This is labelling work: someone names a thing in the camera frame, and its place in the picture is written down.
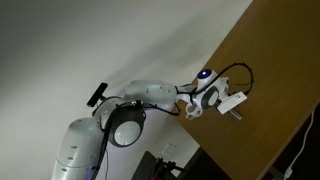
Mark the white marker with red cap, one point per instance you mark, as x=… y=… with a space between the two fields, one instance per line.
x=236 y=115

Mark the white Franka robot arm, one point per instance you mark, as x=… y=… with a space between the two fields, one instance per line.
x=150 y=93

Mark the white ceramic mug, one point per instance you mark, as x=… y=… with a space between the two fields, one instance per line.
x=195 y=113

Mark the black clamp stand red knobs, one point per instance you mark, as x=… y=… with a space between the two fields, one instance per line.
x=163 y=165

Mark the black flat panel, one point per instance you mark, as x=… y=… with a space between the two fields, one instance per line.
x=145 y=166

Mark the white wall outlet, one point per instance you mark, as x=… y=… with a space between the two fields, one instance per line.
x=169 y=149

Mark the black stereo camera bar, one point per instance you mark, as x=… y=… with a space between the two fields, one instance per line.
x=97 y=95

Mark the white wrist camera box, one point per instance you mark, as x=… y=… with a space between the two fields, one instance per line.
x=231 y=103

